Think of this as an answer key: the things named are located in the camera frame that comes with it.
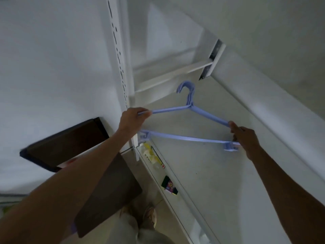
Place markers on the person's left hand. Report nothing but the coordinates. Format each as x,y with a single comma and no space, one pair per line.
130,121

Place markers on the clear bottle with yellow label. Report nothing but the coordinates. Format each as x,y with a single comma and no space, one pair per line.
148,151

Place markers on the person's right hand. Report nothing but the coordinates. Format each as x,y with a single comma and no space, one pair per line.
247,142

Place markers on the dark rectangular tray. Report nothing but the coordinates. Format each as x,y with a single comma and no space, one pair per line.
66,144

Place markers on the white slotted shelf upright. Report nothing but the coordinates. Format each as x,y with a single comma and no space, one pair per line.
117,48

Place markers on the person's left forearm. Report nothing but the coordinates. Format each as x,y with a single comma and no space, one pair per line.
61,188

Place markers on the person's right forearm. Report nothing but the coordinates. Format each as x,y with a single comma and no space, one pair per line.
289,200

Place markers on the white shelf support bar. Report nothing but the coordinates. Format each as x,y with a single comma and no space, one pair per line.
172,74

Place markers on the person's right thumb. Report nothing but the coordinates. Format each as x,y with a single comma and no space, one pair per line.
233,127

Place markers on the dark colourful packet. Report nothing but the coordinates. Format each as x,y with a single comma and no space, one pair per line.
169,185

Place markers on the blue plastic clothes hanger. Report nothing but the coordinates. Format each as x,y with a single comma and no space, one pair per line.
203,114

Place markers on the person's beige shoe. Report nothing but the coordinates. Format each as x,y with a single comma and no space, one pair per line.
150,216

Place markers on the grey metal bracket plate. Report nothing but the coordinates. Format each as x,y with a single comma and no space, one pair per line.
214,54

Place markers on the dark brown board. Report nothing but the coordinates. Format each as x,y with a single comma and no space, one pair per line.
111,195

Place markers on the person's left fingers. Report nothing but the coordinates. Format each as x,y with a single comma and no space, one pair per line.
145,114

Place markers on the white shelf board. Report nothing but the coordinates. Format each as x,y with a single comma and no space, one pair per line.
175,203

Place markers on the white shelf beam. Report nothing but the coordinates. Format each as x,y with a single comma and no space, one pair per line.
266,99

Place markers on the person's grey trousers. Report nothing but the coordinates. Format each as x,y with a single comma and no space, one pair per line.
132,232

